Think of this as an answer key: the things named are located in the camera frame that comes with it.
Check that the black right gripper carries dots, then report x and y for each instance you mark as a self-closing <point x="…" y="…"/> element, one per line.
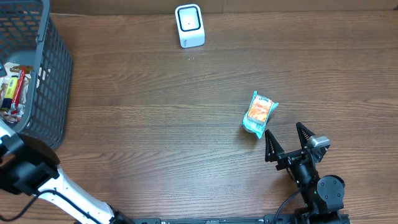
<point x="292" y="157"/>

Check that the teal orange tissue pack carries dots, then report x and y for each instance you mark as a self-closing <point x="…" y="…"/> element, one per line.
<point x="259" y="111"/>

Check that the red snack stick packet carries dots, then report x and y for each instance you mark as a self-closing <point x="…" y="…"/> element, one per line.
<point x="16" y="98"/>

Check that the silver red crinkled wrapper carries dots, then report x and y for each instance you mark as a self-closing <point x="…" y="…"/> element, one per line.
<point x="14" y="114"/>

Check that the yellow highlighter marker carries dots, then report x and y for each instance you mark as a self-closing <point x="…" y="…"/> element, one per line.
<point x="8" y="89"/>

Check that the beige brown snack pouch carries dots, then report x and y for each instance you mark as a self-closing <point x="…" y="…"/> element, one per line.
<point x="13" y="69"/>

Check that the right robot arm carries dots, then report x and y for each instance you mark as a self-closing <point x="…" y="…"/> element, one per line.
<point x="322" y="196"/>

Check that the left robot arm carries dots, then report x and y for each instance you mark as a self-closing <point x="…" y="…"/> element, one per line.
<point x="29" y="166"/>

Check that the white barcode scanner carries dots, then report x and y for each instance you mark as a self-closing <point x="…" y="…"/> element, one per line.
<point x="190" y="26"/>

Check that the grey plastic mesh basket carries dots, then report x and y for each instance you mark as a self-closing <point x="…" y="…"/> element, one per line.
<point x="29" y="37"/>

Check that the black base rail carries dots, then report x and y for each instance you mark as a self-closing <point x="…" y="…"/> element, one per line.
<point x="211" y="221"/>

